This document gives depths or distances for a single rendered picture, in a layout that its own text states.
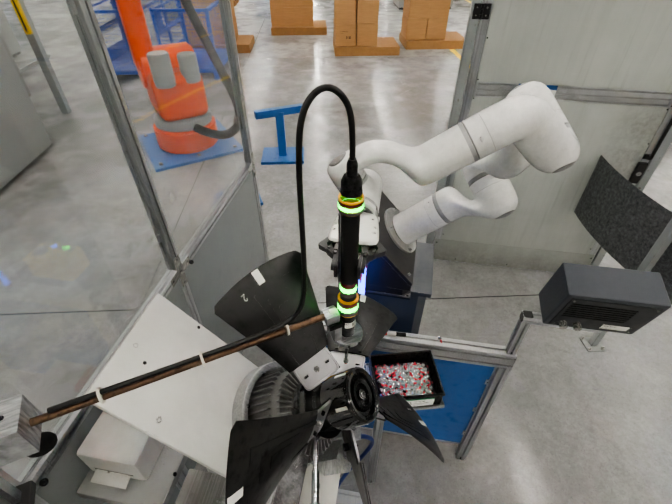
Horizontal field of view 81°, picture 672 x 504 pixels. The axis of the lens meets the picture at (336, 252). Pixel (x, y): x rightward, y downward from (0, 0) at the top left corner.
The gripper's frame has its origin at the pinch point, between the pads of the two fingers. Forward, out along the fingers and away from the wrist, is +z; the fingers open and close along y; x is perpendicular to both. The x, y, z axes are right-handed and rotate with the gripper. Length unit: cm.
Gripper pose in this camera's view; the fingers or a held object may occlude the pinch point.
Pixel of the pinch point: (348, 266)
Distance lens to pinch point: 75.4
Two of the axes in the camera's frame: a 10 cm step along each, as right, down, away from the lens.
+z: -1.6, 6.4, -7.5
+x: 0.0, -7.6, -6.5
